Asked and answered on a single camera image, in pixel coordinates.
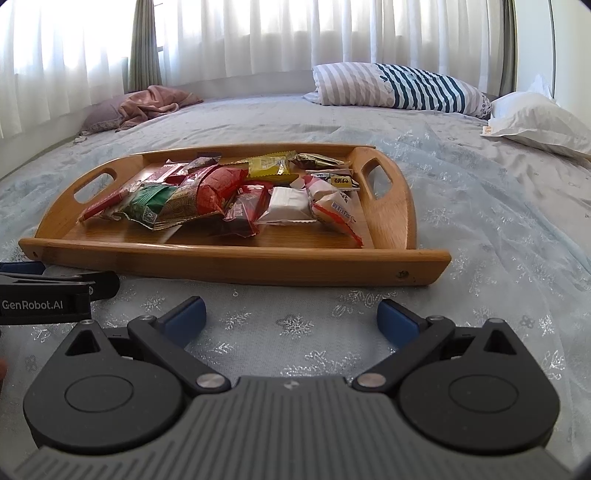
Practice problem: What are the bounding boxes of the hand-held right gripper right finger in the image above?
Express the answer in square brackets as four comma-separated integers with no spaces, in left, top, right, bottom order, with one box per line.
[351,299,536,394]

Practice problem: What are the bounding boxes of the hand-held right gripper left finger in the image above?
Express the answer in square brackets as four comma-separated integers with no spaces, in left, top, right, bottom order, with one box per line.
[44,295,232,395]

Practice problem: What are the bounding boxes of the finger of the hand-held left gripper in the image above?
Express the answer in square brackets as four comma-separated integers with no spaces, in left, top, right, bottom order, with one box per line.
[0,261,47,278]

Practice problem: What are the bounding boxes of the wooden tray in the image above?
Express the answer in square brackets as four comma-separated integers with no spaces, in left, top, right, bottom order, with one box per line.
[18,144,452,287]

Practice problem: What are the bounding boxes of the green snack packet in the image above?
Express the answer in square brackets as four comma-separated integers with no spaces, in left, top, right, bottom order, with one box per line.
[106,184,185,230]

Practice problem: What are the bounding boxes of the dark red chocolate bar packet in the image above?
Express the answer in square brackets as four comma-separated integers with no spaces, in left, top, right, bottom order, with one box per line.
[222,182,274,238]

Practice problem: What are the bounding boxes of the white red snack packet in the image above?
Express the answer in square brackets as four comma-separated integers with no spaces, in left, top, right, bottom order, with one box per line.
[302,175,365,247]

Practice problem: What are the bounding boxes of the black white packet yellow label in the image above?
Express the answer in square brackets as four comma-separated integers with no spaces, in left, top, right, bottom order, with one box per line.
[305,169,361,189]

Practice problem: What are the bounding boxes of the clear packet with white snack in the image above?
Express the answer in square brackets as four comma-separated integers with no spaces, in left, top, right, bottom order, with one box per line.
[255,185,317,227]

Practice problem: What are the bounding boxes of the maroon snack wrapper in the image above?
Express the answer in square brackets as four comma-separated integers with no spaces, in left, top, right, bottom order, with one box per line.
[165,156,222,177]

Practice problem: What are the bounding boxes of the yellow snack packet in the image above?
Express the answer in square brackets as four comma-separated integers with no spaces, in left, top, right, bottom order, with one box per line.
[226,151,300,182]

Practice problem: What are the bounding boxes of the gold brown snack packet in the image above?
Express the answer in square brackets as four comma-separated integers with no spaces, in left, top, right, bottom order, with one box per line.
[290,153,347,171]

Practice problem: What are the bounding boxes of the purple pillow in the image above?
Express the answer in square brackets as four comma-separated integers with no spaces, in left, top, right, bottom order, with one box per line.
[81,95,139,134]

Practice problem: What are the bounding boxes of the pink cloth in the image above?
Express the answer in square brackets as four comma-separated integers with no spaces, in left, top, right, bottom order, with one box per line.
[115,85,204,132]

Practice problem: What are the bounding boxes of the grey bed sheet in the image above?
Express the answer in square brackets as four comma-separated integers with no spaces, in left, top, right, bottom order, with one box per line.
[0,92,591,324]

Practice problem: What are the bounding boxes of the blue grey striped pillow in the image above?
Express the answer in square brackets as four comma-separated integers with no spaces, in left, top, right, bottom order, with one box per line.
[302,62,491,116]

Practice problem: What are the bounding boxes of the white pillow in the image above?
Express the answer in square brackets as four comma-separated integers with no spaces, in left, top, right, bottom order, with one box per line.
[480,74,591,160]

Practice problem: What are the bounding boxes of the grey green curtain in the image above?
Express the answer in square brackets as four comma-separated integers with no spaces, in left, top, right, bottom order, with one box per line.
[501,0,518,95]
[128,0,163,90]

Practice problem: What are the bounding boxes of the white sheer curtain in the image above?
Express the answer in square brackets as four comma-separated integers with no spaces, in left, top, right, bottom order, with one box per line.
[0,0,509,139]

